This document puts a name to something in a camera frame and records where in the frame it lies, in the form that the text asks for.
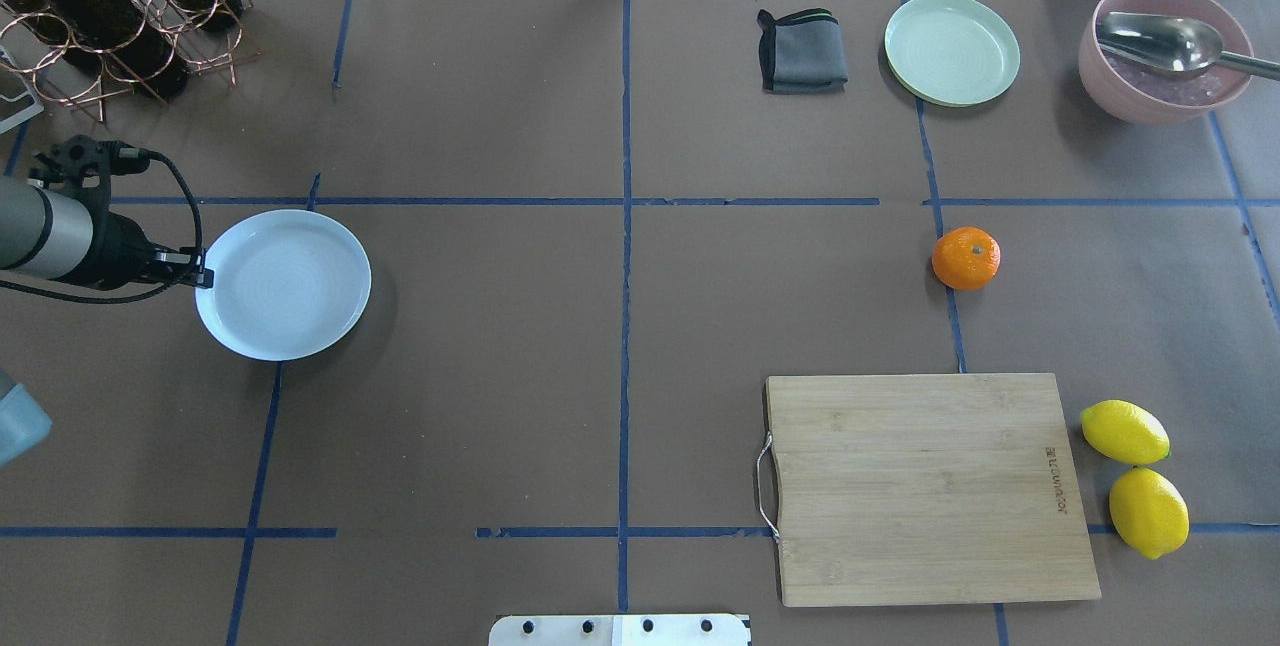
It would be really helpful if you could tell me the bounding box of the yellow lemon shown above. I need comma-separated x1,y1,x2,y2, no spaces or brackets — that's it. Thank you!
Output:
1080,399,1171,467
1107,467,1190,560

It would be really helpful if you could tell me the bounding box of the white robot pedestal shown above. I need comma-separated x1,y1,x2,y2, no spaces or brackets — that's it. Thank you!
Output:
488,613,753,645

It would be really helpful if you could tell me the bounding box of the pink bowl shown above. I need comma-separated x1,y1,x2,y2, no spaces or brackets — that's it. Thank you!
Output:
1076,0,1277,125

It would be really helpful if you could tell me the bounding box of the copper wire bottle rack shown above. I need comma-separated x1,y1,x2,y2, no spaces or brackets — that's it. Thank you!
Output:
3,0,261,122

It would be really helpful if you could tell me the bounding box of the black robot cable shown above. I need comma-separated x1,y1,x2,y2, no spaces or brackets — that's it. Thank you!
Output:
0,151,206,304

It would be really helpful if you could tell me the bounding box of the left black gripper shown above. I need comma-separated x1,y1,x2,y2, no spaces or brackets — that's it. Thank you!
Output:
88,212,215,289

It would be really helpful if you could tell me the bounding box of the folded grey cloth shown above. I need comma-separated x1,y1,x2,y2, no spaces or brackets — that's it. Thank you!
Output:
756,8,850,95

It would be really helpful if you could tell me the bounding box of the light green plate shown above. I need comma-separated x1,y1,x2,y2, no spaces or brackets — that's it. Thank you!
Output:
884,0,1021,107

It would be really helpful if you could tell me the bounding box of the light blue plate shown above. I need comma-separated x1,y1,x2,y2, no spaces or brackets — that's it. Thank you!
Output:
195,209,372,362

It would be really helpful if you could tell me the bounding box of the metal scoop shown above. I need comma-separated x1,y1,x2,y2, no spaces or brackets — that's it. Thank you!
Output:
1094,12,1279,81

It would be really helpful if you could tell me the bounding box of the orange fruit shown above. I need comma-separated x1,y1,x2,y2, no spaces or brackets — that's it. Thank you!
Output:
931,226,1002,290

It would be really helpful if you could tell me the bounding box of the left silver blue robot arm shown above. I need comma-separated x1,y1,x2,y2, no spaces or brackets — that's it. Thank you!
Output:
1,177,212,467

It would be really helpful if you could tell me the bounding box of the wooden cutting board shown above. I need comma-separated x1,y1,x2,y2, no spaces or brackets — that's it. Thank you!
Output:
764,374,1101,608

